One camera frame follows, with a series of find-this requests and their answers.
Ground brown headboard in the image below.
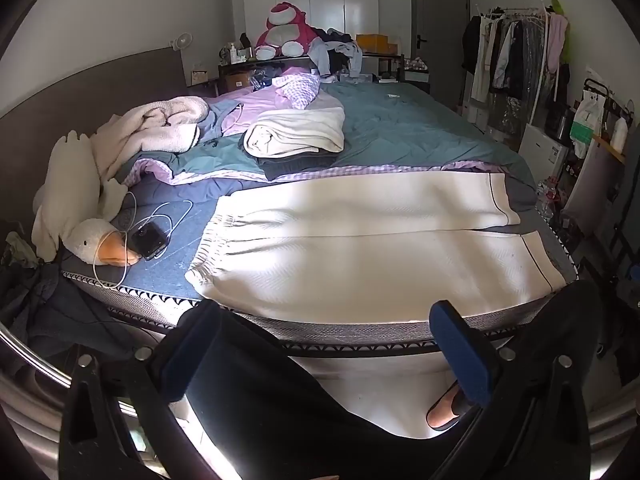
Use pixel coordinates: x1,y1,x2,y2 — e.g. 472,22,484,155
0,46,188,241

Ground white goose plush toy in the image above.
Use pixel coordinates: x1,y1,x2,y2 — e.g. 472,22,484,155
31,130,143,267

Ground orange box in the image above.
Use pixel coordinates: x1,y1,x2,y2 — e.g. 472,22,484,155
356,34,390,55

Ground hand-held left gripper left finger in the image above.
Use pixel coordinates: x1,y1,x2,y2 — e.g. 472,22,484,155
59,302,222,480

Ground white and green plastic bag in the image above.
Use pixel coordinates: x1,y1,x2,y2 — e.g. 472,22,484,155
570,95,608,158

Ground white wardrobe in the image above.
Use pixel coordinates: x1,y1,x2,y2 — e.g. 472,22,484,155
243,0,379,56

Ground white charging cable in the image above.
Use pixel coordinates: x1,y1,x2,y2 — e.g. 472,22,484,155
92,191,195,290

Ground folded cream blanket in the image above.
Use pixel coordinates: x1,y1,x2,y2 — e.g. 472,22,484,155
243,106,347,158

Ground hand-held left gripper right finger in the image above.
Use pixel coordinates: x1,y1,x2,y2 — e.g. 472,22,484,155
429,300,593,480

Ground pink bear plush toy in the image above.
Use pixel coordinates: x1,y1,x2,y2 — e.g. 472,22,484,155
254,2,321,59

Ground white bottle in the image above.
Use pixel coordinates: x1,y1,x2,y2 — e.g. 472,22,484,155
610,116,629,153

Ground person's foot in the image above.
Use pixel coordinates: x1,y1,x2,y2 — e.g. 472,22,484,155
426,380,473,431

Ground dark clothes heap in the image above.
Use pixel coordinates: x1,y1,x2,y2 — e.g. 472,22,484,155
0,232,131,381

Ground clothes rack with hanging clothes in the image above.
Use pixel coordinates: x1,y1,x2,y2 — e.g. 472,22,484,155
461,0,572,141

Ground black phone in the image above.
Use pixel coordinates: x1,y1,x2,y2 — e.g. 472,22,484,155
131,221,169,260

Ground grey door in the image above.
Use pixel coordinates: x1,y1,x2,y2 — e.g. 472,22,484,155
410,0,472,108

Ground white mini fridge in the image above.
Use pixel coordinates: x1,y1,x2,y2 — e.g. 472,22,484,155
518,124,571,181

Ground black desk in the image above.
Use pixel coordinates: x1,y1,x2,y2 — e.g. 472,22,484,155
217,52,405,96

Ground clear water bottle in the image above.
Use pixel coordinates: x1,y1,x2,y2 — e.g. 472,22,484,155
537,180,556,218

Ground cream quilted pants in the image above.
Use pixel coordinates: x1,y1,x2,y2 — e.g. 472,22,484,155
185,172,567,326

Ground bed with blue sheet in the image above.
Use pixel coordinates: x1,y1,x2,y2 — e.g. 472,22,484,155
60,80,581,361

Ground pale leaning board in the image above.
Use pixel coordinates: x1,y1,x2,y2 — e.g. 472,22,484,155
562,137,608,226

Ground black metal shelf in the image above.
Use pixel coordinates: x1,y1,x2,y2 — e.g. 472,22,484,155
580,80,633,166

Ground pile of clothes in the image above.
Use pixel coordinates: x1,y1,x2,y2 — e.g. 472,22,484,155
307,27,364,81

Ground grey gaming chair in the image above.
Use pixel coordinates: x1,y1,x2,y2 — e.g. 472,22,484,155
595,150,640,311

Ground teal quilt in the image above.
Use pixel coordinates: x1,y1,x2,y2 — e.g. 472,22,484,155
130,82,538,186

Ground purple checkered garment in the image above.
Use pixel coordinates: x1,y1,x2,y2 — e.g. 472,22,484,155
272,74,321,110

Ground cream fleece blanket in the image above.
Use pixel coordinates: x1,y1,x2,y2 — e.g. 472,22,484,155
92,96,211,181

